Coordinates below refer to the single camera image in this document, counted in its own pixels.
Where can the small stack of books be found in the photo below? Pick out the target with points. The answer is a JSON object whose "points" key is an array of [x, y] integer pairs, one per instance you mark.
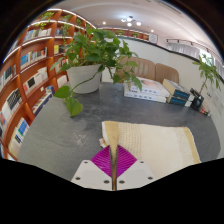
{"points": [[205, 112]]}

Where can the white book with portrait cover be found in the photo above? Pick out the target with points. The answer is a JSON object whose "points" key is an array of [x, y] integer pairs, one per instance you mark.
{"points": [[150, 86]]}

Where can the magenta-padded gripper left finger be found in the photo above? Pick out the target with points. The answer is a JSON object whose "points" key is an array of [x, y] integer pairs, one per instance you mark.
{"points": [[90, 175]]}

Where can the orange bookshelf unit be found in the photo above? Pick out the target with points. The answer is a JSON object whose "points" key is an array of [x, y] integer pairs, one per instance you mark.
{"points": [[23, 76]]}

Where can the white sheer curtain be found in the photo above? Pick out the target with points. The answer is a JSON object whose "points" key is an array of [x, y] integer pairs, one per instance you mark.
{"points": [[186, 50]]}

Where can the thick book with blue spine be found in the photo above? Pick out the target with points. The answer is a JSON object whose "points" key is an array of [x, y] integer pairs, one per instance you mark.
{"points": [[176, 90]]}

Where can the white framed sign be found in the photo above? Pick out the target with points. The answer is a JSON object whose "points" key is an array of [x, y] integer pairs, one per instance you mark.
{"points": [[153, 38]]}

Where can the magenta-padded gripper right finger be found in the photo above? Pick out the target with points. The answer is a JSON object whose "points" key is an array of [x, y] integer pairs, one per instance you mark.
{"points": [[136, 174]]}

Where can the tall plant in black pot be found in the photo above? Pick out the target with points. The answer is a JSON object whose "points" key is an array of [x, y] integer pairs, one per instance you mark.
{"points": [[197, 101]]}

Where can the tan padded chair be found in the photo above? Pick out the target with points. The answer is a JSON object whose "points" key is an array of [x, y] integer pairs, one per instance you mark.
{"points": [[166, 74], [145, 68]]}

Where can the ceiling lamp with round bulbs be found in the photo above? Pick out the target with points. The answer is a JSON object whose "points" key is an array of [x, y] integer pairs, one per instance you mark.
{"points": [[130, 20]]}

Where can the cream and yellow towel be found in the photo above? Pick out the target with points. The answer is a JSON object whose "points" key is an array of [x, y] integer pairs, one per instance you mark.
{"points": [[160, 146]]}

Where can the leafy plant in white pot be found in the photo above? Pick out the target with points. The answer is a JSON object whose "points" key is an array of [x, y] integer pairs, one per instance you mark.
{"points": [[85, 78]]}

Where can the orange wall shelf with plants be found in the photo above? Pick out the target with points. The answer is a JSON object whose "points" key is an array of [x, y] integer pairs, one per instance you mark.
{"points": [[130, 33]]}

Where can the flat white book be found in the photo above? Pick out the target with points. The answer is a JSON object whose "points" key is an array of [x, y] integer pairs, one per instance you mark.
{"points": [[143, 96]]}

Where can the thin book with blue spine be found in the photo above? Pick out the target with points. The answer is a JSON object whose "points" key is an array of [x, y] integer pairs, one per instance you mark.
{"points": [[178, 101]]}

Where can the black track light rail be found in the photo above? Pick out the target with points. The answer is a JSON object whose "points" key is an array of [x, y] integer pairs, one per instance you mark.
{"points": [[186, 42]]}

